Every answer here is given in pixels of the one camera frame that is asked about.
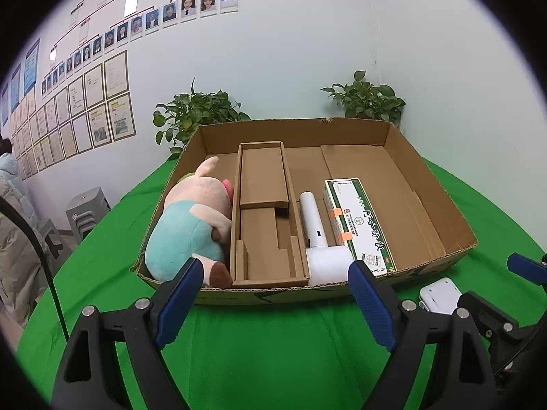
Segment white rectangular power bank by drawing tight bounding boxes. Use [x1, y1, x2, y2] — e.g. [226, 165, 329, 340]
[419, 278, 462, 315]

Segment white hammer-shaped device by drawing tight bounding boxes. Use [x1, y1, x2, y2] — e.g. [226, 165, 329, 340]
[299, 192, 353, 287]

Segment green and white medicine box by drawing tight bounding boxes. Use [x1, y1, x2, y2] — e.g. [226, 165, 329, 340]
[323, 178, 397, 277]

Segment long narrow cardboard box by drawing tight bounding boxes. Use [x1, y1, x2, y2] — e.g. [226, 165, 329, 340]
[230, 142, 310, 289]

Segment green tablecloth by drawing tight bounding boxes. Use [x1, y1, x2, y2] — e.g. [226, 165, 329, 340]
[17, 161, 546, 409]

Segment pink and teal plush pig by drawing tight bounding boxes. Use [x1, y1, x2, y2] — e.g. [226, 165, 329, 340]
[145, 156, 234, 289]

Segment grey plastic stool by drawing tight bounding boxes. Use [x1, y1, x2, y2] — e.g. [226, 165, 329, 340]
[66, 187, 111, 243]

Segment large shallow cardboard tray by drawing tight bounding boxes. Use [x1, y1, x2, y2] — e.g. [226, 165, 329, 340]
[130, 117, 480, 306]

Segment person in light blue jacket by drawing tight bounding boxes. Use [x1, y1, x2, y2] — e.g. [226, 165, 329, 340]
[0, 153, 24, 195]

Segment left potted green plant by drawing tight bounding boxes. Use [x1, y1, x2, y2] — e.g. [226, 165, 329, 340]
[152, 81, 251, 160]

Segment potted green plant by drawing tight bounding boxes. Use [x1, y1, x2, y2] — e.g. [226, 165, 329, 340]
[321, 70, 406, 128]
[152, 81, 251, 160]

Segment right potted green plant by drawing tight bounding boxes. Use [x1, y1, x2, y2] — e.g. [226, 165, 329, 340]
[321, 70, 406, 128]

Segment row of portrait photos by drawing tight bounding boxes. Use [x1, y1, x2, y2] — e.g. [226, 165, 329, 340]
[40, 0, 238, 95]

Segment framed certificates on wall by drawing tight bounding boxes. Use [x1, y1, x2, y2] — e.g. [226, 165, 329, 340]
[8, 51, 136, 180]

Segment blue wall poster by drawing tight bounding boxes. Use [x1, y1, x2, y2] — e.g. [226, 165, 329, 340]
[23, 39, 40, 94]

